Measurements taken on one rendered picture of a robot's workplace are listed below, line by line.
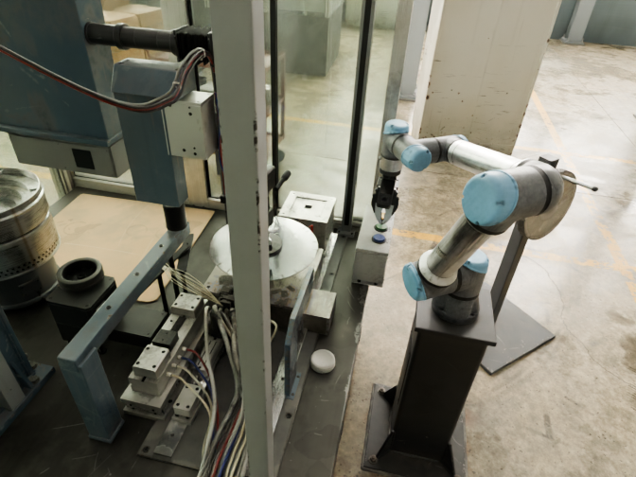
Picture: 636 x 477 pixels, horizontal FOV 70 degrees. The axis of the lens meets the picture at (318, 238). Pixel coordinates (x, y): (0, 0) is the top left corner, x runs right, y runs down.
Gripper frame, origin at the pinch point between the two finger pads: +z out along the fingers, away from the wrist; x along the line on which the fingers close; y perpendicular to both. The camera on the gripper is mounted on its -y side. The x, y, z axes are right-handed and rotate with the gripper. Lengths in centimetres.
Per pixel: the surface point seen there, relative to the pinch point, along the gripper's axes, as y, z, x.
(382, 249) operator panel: -11.5, 2.8, -1.9
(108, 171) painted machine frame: -46, -32, 67
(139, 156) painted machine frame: -52, -41, 53
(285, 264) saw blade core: -33.9, -2.5, 25.0
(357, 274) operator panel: -13.2, 14.1, 5.3
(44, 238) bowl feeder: -43, -4, 96
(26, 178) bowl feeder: -31, -16, 108
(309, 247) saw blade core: -23.9, -2.4, 20.0
